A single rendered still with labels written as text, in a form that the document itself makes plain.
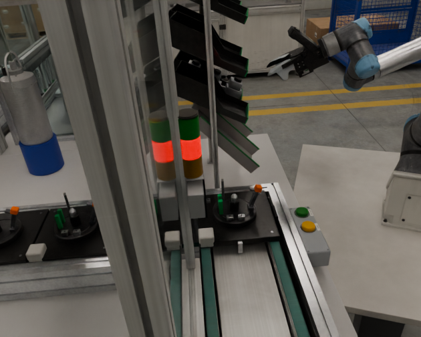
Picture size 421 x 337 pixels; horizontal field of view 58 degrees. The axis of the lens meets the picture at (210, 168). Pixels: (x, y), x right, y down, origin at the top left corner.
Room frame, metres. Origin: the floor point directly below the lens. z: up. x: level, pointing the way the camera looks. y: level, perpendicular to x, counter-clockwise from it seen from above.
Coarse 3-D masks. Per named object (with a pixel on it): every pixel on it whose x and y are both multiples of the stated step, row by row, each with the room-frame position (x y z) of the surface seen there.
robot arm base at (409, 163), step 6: (408, 150) 1.08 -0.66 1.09; (414, 150) 1.07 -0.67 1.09; (420, 150) 1.06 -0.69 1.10; (402, 156) 1.09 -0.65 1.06; (408, 156) 1.07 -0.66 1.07; (414, 156) 1.05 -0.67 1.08; (420, 156) 1.04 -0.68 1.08; (402, 162) 1.06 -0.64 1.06; (408, 162) 1.05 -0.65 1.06; (414, 162) 1.03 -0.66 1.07; (420, 162) 1.03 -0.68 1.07; (396, 168) 1.06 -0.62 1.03; (402, 168) 1.04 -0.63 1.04; (408, 168) 1.03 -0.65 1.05; (414, 168) 1.01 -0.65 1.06; (420, 168) 1.01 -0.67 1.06; (420, 174) 0.99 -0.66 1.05
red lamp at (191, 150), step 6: (198, 138) 0.75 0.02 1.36; (186, 144) 0.74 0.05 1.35; (192, 144) 0.74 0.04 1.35; (198, 144) 0.75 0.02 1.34; (186, 150) 0.74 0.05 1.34; (192, 150) 0.74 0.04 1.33; (198, 150) 0.75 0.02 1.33; (186, 156) 0.74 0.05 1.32; (192, 156) 0.74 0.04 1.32; (198, 156) 0.75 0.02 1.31
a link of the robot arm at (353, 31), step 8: (352, 24) 1.31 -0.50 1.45; (360, 24) 1.29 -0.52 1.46; (368, 24) 1.29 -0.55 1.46; (336, 32) 1.31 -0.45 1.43; (344, 32) 1.30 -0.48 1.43; (352, 32) 1.29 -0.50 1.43; (360, 32) 1.28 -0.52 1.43; (368, 32) 1.28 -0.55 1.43; (344, 40) 1.29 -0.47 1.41; (352, 40) 1.27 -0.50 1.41; (344, 48) 1.30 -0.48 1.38
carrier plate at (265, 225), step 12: (240, 192) 1.07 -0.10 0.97; (252, 192) 1.07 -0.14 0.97; (264, 192) 1.07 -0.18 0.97; (264, 204) 1.00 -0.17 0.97; (264, 216) 0.94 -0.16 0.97; (216, 228) 0.89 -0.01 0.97; (228, 228) 0.89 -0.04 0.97; (240, 228) 0.89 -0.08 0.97; (252, 228) 0.88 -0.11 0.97; (264, 228) 0.88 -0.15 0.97; (276, 228) 0.88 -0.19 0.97; (216, 240) 0.84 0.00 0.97; (228, 240) 0.84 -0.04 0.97; (240, 240) 0.84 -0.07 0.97; (252, 240) 0.84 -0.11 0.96; (264, 240) 0.84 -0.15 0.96; (276, 240) 0.84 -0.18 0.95
